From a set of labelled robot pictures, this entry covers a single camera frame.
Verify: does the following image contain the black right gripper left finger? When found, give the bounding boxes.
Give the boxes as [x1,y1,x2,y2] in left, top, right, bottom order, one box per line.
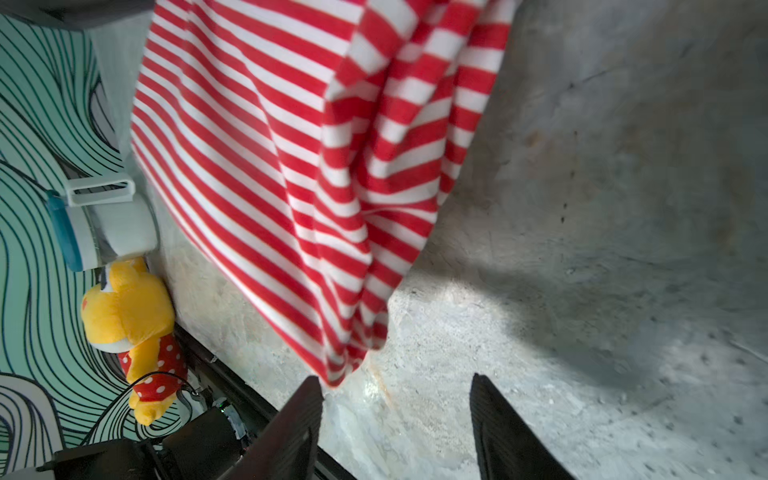
[223,376,323,480]

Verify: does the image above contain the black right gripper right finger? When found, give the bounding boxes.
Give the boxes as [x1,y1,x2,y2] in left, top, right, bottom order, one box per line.
[469,374,574,480]

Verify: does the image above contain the yellow red plush doll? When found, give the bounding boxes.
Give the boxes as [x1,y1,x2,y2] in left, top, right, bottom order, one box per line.
[81,257,188,426]

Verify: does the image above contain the teal round lid object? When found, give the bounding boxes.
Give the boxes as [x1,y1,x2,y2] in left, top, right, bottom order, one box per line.
[45,172,159,272]

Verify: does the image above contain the red white striped tank top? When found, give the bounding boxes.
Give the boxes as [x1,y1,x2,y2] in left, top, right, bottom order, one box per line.
[131,1,518,386]

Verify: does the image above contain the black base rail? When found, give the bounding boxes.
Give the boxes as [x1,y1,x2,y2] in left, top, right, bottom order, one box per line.
[170,323,361,480]

